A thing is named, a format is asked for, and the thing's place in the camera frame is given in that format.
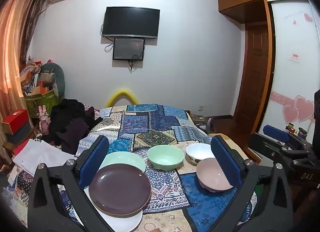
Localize yellow foam tube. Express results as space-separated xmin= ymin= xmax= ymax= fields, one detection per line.
xmin=105 ymin=88 xmax=139 ymax=108

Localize black wall television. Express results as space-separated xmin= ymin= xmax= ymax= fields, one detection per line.
xmin=101 ymin=7 xmax=160 ymax=39

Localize green bowl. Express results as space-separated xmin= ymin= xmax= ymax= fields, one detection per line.
xmin=147 ymin=145 xmax=185 ymax=170

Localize brown wooden door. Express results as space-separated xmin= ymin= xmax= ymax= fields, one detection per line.
xmin=232 ymin=21 xmax=270 ymax=133

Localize brown patterned curtain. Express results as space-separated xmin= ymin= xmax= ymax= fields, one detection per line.
xmin=24 ymin=0 xmax=52 ymax=63

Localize patterned bag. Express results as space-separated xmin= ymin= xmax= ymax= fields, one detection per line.
xmin=190 ymin=113 xmax=213 ymax=133

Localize small black wall monitor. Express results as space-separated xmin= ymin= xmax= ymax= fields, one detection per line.
xmin=112 ymin=38 xmax=145 ymax=61

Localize grey box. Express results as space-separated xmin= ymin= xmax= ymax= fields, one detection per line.
xmin=5 ymin=125 xmax=32 ymax=146

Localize white wardrobe door with hearts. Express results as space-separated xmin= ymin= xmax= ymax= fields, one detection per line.
xmin=257 ymin=0 xmax=320 ymax=135

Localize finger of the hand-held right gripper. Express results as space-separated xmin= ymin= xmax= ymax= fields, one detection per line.
xmin=247 ymin=132 xmax=300 ymax=170
xmin=263 ymin=125 xmax=312 ymax=156

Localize pink bowl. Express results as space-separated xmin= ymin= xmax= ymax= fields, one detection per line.
xmin=196 ymin=158 xmax=238 ymax=192

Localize pink rabbit plush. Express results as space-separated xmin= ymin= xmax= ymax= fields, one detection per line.
xmin=37 ymin=105 xmax=51 ymax=133

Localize pile of boxes and packets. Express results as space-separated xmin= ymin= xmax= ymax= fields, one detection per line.
xmin=20 ymin=57 xmax=54 ymax=96

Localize green storage box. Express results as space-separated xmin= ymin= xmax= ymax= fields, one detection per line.
xmin=25 ymin=90 xmax=63 ymax=119

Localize orange curtain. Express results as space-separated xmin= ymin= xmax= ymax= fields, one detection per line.
xmin=0 ymin=0 xmax=38 ymax=133

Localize pile of black clothes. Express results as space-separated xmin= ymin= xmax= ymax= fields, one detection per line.
xmin=49 ymin=98 xmax=103 ymax=155

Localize purple plate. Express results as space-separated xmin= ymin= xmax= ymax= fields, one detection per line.
xmin=88 ymin=165 xmax=152 ymax=216

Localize red box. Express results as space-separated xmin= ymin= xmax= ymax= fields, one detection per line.
xmin=1 ymin=109 xmax=28 ymax=134

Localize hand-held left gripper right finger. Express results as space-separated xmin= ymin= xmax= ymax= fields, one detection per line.
xmin=210 ymin=135 xmax=294 ymax=232

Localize white papers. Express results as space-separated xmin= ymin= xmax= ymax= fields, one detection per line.
xmin=12 ymin=139 xmax=78 ymax=176

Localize grey-green cushion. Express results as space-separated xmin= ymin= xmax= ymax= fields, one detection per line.
xmin=41 ymin=62 xmax=66 ymax=98

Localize white bowl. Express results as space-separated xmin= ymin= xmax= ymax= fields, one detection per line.
xmin=185 ymin=143 xmax=216 ymax=165

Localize light green plate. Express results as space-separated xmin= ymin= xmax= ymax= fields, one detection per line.
xmin=99 ymin=152 xmax=147 ymax=174

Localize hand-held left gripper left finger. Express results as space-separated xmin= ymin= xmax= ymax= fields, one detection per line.
xmin=26 ymin=135 xmax=118 ymax=232

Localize blue patchwork blanket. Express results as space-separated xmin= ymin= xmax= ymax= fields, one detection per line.
xmin=57 ymin=103 xmax=258 ymax=232

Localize white plate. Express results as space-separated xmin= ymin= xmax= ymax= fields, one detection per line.
xmin=72 ymin=187 xmax=143 ymax=232

